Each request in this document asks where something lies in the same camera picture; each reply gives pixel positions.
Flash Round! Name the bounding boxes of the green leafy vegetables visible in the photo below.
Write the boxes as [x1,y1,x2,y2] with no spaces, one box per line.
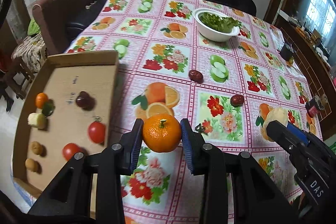
[199,12,240,32]

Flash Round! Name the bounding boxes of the wooden side cabinet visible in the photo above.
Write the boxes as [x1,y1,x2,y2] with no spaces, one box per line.
[270,10,336,135]

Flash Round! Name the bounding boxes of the red jujube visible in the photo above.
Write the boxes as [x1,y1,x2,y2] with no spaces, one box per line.
[230,94,245,107]
[189,70,204,82]

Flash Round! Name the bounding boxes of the mandarin orange with leaf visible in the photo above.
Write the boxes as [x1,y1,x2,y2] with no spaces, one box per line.
[35,92,55,117]

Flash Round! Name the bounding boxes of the green cushion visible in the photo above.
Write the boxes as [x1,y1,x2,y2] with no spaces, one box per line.
[28,19,40,35]

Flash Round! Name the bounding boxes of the brown armchair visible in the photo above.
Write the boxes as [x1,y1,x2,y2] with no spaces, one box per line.
[32,0,101,55]

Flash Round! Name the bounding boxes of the floral cushioned wooden chair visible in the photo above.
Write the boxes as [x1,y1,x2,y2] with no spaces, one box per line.
[0,34,48,111]

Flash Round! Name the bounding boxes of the red tomato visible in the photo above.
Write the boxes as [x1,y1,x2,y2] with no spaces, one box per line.
[62,143,82,161]
[88,121,107,144]

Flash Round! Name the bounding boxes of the dark red plum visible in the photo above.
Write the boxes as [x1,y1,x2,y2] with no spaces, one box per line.
[76,91,94,110]

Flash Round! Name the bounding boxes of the bright window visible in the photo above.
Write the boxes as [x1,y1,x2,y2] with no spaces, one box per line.
[304,0,336,43]

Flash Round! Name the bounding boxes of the fruit print tablecloth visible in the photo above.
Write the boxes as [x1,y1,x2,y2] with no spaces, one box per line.
[10,0,324,224]

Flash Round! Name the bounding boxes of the white bowl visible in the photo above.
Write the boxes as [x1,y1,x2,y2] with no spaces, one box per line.
[193,8,240,42]

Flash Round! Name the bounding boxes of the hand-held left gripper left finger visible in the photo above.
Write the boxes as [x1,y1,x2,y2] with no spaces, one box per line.
[28,119,144,224]

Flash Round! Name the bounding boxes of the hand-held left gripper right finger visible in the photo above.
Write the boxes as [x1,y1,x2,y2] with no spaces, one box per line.
[180,118,300,224]

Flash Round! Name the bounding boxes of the brown longan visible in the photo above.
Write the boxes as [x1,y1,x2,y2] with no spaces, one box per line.
[25,158,41,173]
[31,141,44,156]

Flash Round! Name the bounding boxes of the shallow cardboard box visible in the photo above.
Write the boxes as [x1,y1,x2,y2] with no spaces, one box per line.
[12,50,120,219]

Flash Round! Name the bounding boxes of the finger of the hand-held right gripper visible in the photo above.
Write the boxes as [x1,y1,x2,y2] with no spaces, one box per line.
[266,120,313,164]
[287,122,336,159]

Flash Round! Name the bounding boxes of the red and black gadget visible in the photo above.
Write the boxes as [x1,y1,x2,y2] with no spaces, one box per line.
[305,94,328,118]

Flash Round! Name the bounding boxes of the small black pot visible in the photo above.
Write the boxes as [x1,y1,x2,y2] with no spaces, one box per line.
[279,42,294,60]

